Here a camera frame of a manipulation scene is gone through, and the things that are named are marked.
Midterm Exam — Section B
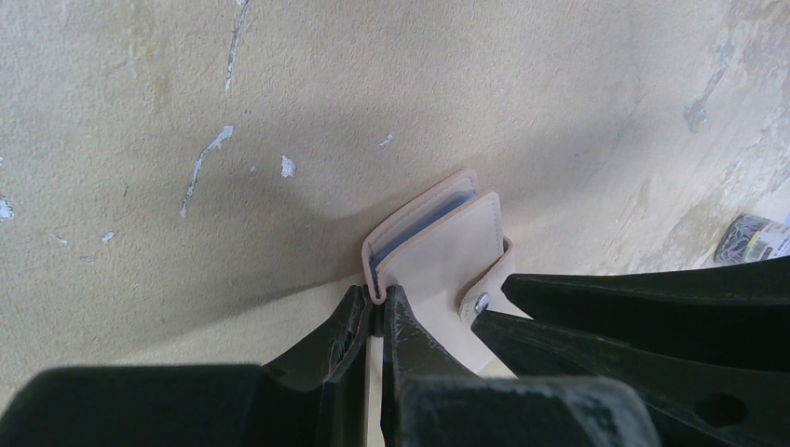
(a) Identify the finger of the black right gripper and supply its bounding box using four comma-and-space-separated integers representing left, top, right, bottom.
471, 311, 789, 446
502, 257, 789, 372

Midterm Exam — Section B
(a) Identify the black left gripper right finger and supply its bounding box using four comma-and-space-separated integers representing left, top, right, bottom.
381, 286, 661, 446

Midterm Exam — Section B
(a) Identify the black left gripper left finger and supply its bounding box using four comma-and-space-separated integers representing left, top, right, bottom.
1, 286, 373, 446

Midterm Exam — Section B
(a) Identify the beige leather card holder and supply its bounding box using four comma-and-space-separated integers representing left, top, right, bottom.
361, 169, 523, 373

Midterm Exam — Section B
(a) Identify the small white jar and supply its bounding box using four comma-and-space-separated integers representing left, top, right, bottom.
714, 214, 789, 265

